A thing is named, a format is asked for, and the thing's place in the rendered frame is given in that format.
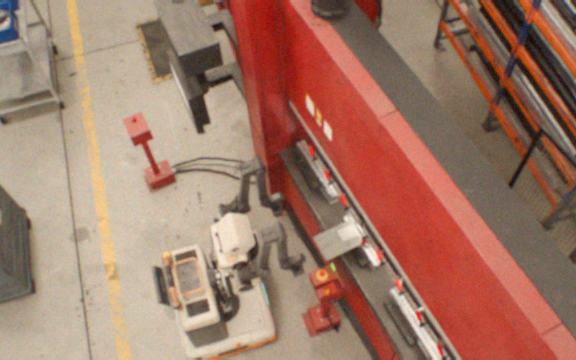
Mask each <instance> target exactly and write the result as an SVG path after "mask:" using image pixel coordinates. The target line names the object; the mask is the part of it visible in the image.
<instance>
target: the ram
mask: <svg viewBox="0 0 576 360"><path fill-rule="evenodd" d="M285 29H286V46H287V62H288V78H289V94H290V101H291V102H292V104H293V105H294V107H295V108H296V110H297V111H298V113H299V114H300V116H301V117H302V119H303V120H304V122H305V123H306V126H307V127H308V129H309V130H310V132H311V133H312V135H313V136H314V138H315V139H316V141H317V142H318V144H319V145H320V147H321V148H322V150H323V151H324V153H325V154H326V156H327V158H328V159H329V161H330V162H331V164H332V165H333V167H334V168H335V170H337V171H338V173H339V174H340V176H341V177H342V179H343V180H344V182H345V184H346V186H347V187H348V189H349V190H350V192H351V193H352V195H353V196H354V198H355V199H356V201H357V202H358V204H359V205H360V207H361V208H362V210H363V211H364V213H365V214H366V216H367V217H368V219H369V220H370V222H371V224H372V225H373V227H374V228H375V230H376V231H377V233H378V234H379V236H380V237H381V239H382V240H383V242H384V243H385V246H386V247H387V249H388V250H389V252H390V253H391V255H392V256H393V258H394V259H395V261H396V262H397V264H398V265H399V267H400V268H402V270H403V271H404V273H405V274H406V276H407V277H408V279H409V280H410V282H411V283H412V285H413V286H414V288H415V290H416V291H417V293H418V294H419V296H420V297H421V299H422V300H423V302H424V303H425V305H426V306H427V308H428V309H429V311H430V312H431V314H432V315H433V317H434V318H435V320H436V321H437V323H438V324H439V326H440V327H441V329H442V330H443V332H444V333H445V335H446V336H447V338H448V339H449V341H450V342H451V344H452V345H453V348H454V349H455V351H456V352H457V354H458V356H459V357H460V359H461V360H538V359H537V358H536V357H535V355H534V354H533V353H532V352H531V350H530V349H529V348H528V346H527V345H526V344H525V342H524V341H523V339H522V338H521V336H520V335H519V334H518V332H517V331H516V329H515V328H514V327H513V325H512V324H511V323H510V321H509V320H508V319H507V317H506V316H505V314H504V313H503V312H502V310H501V309H500V308H499V306H498V305H497V304H496V302H495V301H494V299H493V298H492V297H491V295H490V294H489V293H488V291H487V290H486V288H485V287H484V286H483V284H482V283H481V282H480V280H479V279H478V278H477V276H476V275H475V273H474V272H473V271H472V269H471V268H470V267H469V265H468V264H467V263H466V261H465V260H464V258H463V257H462V256H461V254H460V252H459V251H458V249H457V248H456V246H455V245H454V244H453V242H452V241H451V240H450V238H449V237H448V236H447V234H446V233H445V231H444V230H443V229H442V227H441V226H440V225H439V223H438V222H437V220H436V219H435V218H434V216H433V215H432V214H431V212H430V211H429V210H428V208H427V207H426V205H425V204H424V203H423V201H422V200H421V199H420V197H419V196H418V195H417V193H416V192H415V190H414V189H413V188H412V186H411V185H410V184H409V181H408V180H407V178H406V177H405V176H404V174H403V173H402V172H401V170H400V169H399V168H398V166H396V165H395V163H394V162H393V161H392V159H391V158H390V157H389V155H388V154H387V153H386V151H385V150H384V148H383V147H382V146H381V144H380V143H379V142H378V141H377V139H376V138H375V136H374V135H373V134H372V132H371V131H370V129H369V128H368V127H367V125H366V124H365V122H364V120H363V119H362V117H361V116H360V115H359V113H358V112H357V110H356V109H355V108H354V106H353V105H352V104H351V102H350V101H349V100H348V98H347V97H346V95H345V94H344V93H343V91H342V90H341V89H339V87H338V86H337V85H336V83H335V82H334V80H333V79H332V78H331V76H330V75H329V74H328V72H327V71H326V69H325V68H324V67H323V65H322V64H321V63H320V61H319V60H318V59H317V57H316V56H315V54H314V53H313V52H312V50H311V49H310V48H309V46H308V45H307V44H306V41H305V40H304V38H303V37H302V36H301V34H300V33H299V32H298V30H297V29H296V27H295V26H294V25H293V23H292V22H291V21H290V19H289V18H288V17H287V15H286V14H285ZM307 95H308V96H309V98H310V99H311V101H312V102H313V103H314V116H313V114H312V113H311V111H310V110H309V108H308V107H307ZM290 106H291V107H292V109H293V110H294V108H293V106H292V105H291V103H290ZM317 109H318V111H319V112H320V114H321V121H320V120H319V121H320V122H321V127H320V126H319V123H318V122H317V118H318V117H317ZM294 112H295V113H296V111H295V110H294ZM296 115H297V116H298V114H297V113H296ZM298 118H299V119H300V117H299V116H298ZM318 119H319V118H318ZM324 119H325V121H326V122H327V125H328V126H329V128H330V129H331V142H330V140H329V139H328V137H327V136H326V134H325V133H324ZM300 121H301V122H302V120H301V119H300ZM302 124H303V127H304V128H305V130H306V131H307V133H308V134H309V136H310V137H311V139H312V140H313V142H314V143H315V145H316V146H317V148H318V149H319V151H320V152H321V154H322V155H323V157H324V158H325V156H324V154H323V153H322V151H321V150H320V148H319V147H318V145H317V144H316V142H315V141H314V139H313V138H312V136H311V135H310V133H309V132H308V130H307V129H306V127H305V126H304V123H303V122H302ZM325 160H326V162H327V163H328V165H329V166H330V168H331V169H332V171H333V172H334V174H335V175H337V177H338V178H339V180H340V181H341V184H342V185H343V187H344V188H345V190H346V191H347V193H348V194H349V196H350V197H351V199H352V201H353V202H354V204H355V205H356V207H357V208H358V210H359V211H360V213H361V214H362V216H363V217H364V219H365V220H366V222H367V223H368V225H369V226H370V228H371V229H372V231H373V232H374V234H375V236H376V237H377V239H378V240H379V242H380V243H381V246H382V247H383V249H384V250H385V252H386V253H387V255H388V256H389V258H390V259H391V261H392V262H393V264H394V265H395V267H396V268H397V270H398V272H399V273H400V275H401V276H403V277H402V278H404V279H405V281H406V282H407V284H408V285H409V287H410V288H411V290H412V291H413V293H414V294H415V296H416V297H417V299H418V300H419V302H420V303H421V305H422V306H423V308H424V310H425V311H426V313H427V314H428V316H429V317H430V319H431V320H432V322H433V323H434V325H435V326H436V328H437V329H438V331H439V332H440V334H441V335H442V337H443V338H444V340H445V341H446V344H447V346H448V347H449V349H450V350H451V352H452V353H453V355H454V356H455V358H456V359H457V360H459V359H458V358H457V356H456V355H455V353H454V352H453V350H452V349H451V347H450V346H449V343H448V342H447V340H446V338H445V337H444V335H443V334H442V332H441V331H440V329H439V328H438V326H437V325H436V323H435V322H434V320H433V319H432V317H431V316H430V314H429V313H428V311H427V310H426V308H425V307H424V305H423V304H422V302H421V301H420V299H419V298H418V296H417V295H416V293H415V291H414V290H413V288H412V287H411V285H410V284H409V282H408V281H407V279H406V278H405V276H404V275H403V273H401V272H400V270H399V269H398V267H397V266H396V264H395V263H394V261H393V260H392V258H391V257H390V255H389V254H388V252H387V251H386V249H385V247H384V246H383V243H382V242H381V240H380V239H379V237H378V236H377V234H376V233H375V231H374V230H373V228H372V227H371V225H370V224H369V222H368V221H367V219H366V218H365V216H364V215H363V213H362V212H361V210H360V209H359V207H358V206H357V204H356V203H355V201H354V199H353V198H352V196H351V195H350V193H349V192H348V190H347V189H346V187H345V186H344V184H343V182H342V180H341V179H340V177H339V176H338V174H337V173H335V171H334V170H333V168H332V167H331V165H330V164H329V162H328V161H327V159H326V158H325Z"/></svg>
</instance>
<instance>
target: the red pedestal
mask: <svg viewBox="0 0 576 360"><path fill-rule="evenodd" d="M122 122H123V124H124V126H125V128H126V130H127V133H128V135H129V137H130V139H131V141H132V143H133V146H134V147H135V146H137V145H140V144H141V146H142V148H143V150H144V153H145V155H146V157H147V159H148V161H149V164H150V166H148V167H146V168H144V169H143V171H144V173H145V175H143V178H144V180H145V183H146V186H147V188H148V190H149V192H150V193H153V192H157V191H159V190H161V189H164V188H166V187H168V186H170V185H173V184H175V183H177V179H176V177H175V175H174V172H173V170H172V168H171V166H170V164H169V162H168V160H167V159H166V160H163V161H161V162H159V163H157V162H156V160H155V158H154V155H153V153H152V151H151V149H149V147H150V146H148V144H147V141H150V140H153V139H154V137H153V135H152V132H151V130H150V128H149V126H148V124H147V122H146V119H145V117H144V115H143V113H142V112H141V113H138V114H135V115H133V116H130V117H128V118H125V119H123V120H122Z"/></svg>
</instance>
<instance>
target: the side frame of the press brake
mask: <svg viewBox="0 0 576 360"><path fill-rule="evenodd" d="M354 1H355V2H356V4H357V5H358V6H359V7H360V8H361V10H362V11H363V12H364V13H365V14H366V15H367V17H368V18H369V19H370V20H371V21H372V23H373V24H374V25H375V27H376V24H375V21H376V19H377V15H378V11H379V8H378V5H377V3H376V1H375V0H354ZM230 4H231V10H232V16H233V22H234V28H235V35H236V41H237V48H238V54H239V60H240V66H241V72H242V78H243V84H244V90H245V97H246V103H247V109H248V115H249V121H250V128H251V134H252V140H253V147H254V153H255V156H258V157H259V158H261V160H262V163H263V166H264V169H265V180H266V188H267V194H268V196H270V195H274V194H276V193H282V195H284V189H282V178H281V168H280V161H281V160H280V157H279V156H278V152H280V151H284V150H286V149H288V148H290V147H293V146H295V145H297V143H299V142H301V141H303V140H304V141H305V143H306V144H307V146H308V147H310V146H311V147H312V149H313V151H314V154H315V143H314V142H313V140H312V139H311V137H310V136H309V134H308V133H307V131H306V130H305V128H304V127H303V124H302V122H301V121H300V119H299V118H298V116H297V115H296V113H295V112H294V110H293V109H292V107H291V106H290V94H289V78H288V62H287V46H286V29H285V13H284V11H283V10H282V9H281V2H280V0H230ZM376 28H377V30H378V31H379V27H376ZM284 196H285V195H284ZM285 199H286V200H285V201H282V202H281V205H282V208H284V209H282V211H284V210H286V207H288V206H290V203H289V201H288V200H287V198H286V196H285Z"/></svg>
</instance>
